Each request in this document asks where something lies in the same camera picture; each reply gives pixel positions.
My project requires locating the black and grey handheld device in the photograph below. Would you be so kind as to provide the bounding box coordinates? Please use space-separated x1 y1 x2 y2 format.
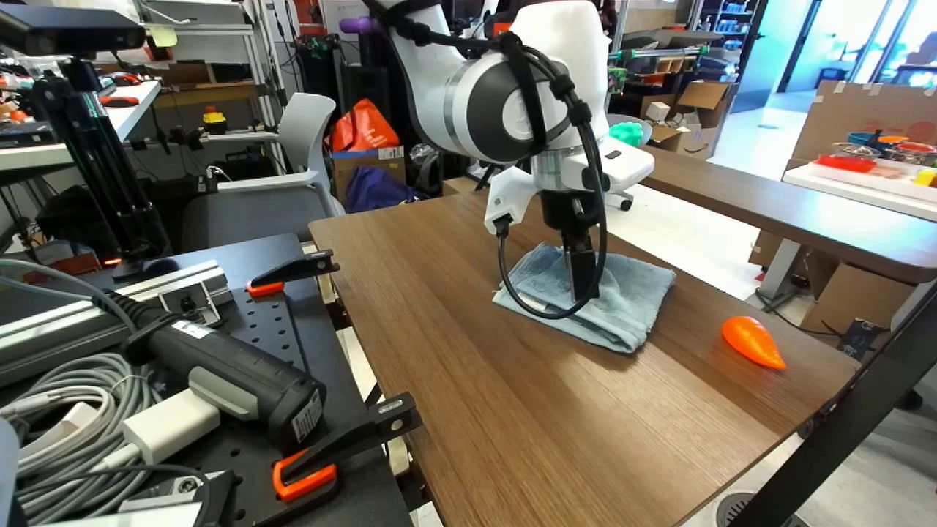
144 317 332 450

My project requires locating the orange bag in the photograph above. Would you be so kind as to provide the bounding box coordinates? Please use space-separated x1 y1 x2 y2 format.
324 98 405 156

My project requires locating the black clamp with orange handle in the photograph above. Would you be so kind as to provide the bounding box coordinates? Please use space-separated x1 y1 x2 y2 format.
242 245 342 305
269 390 425 507

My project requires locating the open cardboard box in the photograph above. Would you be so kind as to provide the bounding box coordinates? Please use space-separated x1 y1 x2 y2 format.
671 77 734 134

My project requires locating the blue terry towel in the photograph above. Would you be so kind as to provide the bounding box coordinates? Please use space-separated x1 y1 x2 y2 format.
493 244 680 357

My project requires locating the white power adapter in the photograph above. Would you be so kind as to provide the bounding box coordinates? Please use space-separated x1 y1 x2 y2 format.
121 387 226 469

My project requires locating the large cardboard panel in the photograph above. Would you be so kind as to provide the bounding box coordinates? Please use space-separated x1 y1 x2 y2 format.
788 80 937 169

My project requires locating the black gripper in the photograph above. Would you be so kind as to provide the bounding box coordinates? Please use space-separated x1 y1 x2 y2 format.
542 188 610 301

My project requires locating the cardboard box under table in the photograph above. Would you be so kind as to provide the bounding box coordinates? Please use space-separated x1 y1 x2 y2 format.
799 260 917 339

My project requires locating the thick grey curved cable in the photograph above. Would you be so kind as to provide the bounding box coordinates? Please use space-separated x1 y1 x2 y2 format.
0 254 141 333

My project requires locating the small cardboard box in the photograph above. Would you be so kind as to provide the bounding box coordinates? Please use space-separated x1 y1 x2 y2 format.
327 144 411 202

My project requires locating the black camera on tripod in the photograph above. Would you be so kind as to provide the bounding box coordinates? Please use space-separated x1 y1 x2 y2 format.
0 4 150 55

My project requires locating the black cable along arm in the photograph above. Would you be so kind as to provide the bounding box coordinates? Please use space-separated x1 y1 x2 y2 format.
362 0 613 322

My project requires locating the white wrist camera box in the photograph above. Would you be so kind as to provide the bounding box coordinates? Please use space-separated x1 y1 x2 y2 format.
482 166 535 240

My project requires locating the aluminium extrusion rail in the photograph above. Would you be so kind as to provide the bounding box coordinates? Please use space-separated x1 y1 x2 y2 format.
0 257 234 384

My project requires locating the grey cable bundle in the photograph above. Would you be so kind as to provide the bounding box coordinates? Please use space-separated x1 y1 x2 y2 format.
0 349 165 524

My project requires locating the orange carrot-shaped toy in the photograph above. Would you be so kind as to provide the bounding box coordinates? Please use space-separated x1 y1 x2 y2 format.
718 314 791 374

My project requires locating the black tripod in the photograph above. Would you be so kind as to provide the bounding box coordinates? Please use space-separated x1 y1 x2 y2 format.
23 52 172 267

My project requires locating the purple cylinder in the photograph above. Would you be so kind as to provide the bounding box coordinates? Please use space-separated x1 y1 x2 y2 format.
337 14 392 39

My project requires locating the round floor drain grate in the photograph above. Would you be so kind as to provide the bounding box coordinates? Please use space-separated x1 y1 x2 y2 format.
714 488 813 527

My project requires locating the yellow and black object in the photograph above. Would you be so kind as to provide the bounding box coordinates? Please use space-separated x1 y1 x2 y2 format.
200 103 232 134

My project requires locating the black perforated mounting board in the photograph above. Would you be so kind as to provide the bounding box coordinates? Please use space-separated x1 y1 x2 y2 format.
56 232 418 527

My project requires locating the dark blue bag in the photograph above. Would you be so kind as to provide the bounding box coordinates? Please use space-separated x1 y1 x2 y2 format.
342 165 422 218

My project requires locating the red toy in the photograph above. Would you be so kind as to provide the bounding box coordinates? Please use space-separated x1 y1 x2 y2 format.
816 149 879 175

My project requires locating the grey table leg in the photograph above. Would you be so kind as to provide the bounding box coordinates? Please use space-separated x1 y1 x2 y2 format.
756 237 804 311

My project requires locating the white board with toys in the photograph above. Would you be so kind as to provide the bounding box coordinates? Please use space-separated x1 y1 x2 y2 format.
783 158 937 223

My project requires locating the long wooden side table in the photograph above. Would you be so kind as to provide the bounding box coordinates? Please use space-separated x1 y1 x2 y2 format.
639 144 937 286

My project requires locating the white workbench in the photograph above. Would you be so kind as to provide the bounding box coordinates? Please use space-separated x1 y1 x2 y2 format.
0 77 165 180

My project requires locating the black diagonal table beam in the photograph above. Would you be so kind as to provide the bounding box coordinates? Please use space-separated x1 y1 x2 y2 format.
728 282 937 527

